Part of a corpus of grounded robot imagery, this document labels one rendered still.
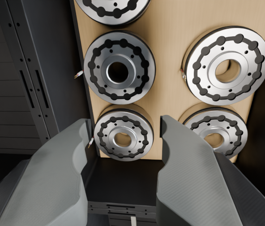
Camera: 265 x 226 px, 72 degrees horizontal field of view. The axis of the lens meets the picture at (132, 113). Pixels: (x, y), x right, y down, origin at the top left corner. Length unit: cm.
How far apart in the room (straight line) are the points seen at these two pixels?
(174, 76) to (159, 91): 3
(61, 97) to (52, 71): 4
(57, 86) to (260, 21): 27
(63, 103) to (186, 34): 19
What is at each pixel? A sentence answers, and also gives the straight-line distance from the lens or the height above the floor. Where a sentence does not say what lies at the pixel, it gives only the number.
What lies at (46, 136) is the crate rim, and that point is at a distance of 26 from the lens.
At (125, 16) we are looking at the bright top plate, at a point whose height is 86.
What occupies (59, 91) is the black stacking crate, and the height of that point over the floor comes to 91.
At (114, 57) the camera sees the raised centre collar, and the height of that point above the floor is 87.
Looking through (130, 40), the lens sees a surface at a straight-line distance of 25.
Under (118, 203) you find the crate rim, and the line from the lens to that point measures 31.
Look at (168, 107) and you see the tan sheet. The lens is 31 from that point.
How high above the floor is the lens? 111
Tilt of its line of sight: 62 degrees down
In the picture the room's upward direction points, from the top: 165 degrees counter-clockwise
